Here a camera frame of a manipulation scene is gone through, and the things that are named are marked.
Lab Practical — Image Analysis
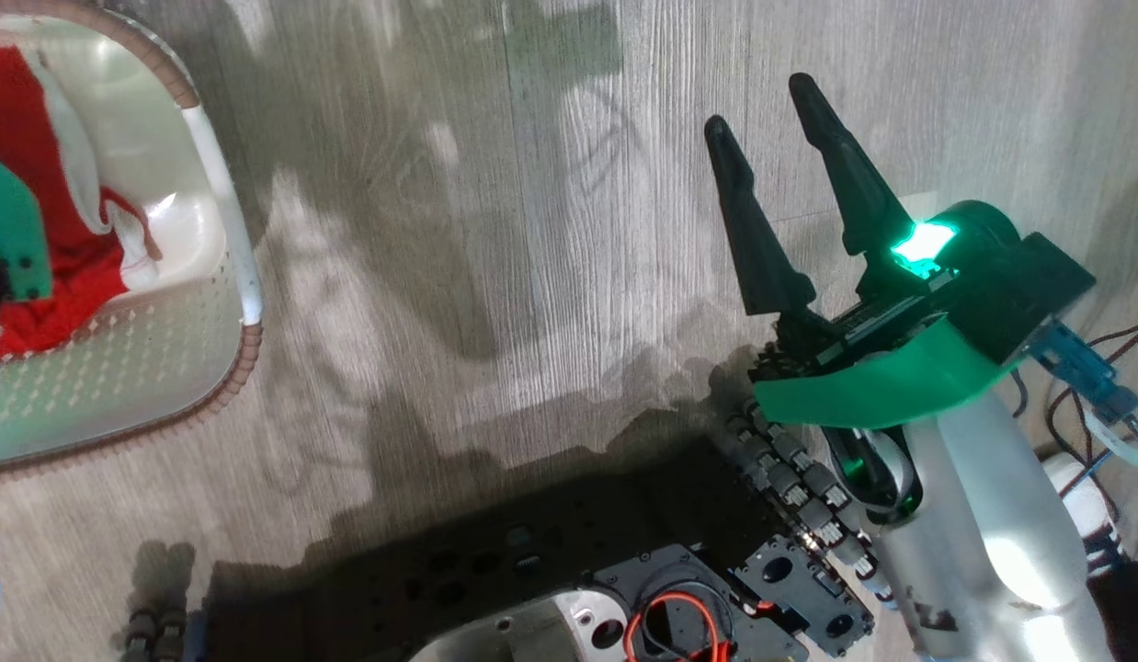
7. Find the blue right cable connector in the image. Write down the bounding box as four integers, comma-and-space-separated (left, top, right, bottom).
1029, 322, 1138, 461

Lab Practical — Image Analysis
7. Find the red base cable loop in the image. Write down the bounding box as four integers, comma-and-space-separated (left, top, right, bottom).
622, 593, 731, 662

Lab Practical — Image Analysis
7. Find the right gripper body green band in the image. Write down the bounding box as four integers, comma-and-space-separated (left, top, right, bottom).
753, 253, 1007, 428

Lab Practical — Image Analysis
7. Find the grey cable connector bundle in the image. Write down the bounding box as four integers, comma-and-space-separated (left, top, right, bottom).
725, 395, 892, 599
123, 542, 198, 662

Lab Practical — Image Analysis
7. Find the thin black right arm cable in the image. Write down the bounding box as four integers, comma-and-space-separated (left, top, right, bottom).
1010, 317, 1138, 488

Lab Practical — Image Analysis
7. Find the white perforated laundry basket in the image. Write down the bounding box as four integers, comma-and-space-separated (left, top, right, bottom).
0, 0, 265, 479

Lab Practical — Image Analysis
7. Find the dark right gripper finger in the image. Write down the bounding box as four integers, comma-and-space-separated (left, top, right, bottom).
788, 74, 915, 258
704, 115, 818, 318

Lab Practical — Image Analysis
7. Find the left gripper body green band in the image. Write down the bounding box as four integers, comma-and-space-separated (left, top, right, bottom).
0, 147, 53, 343

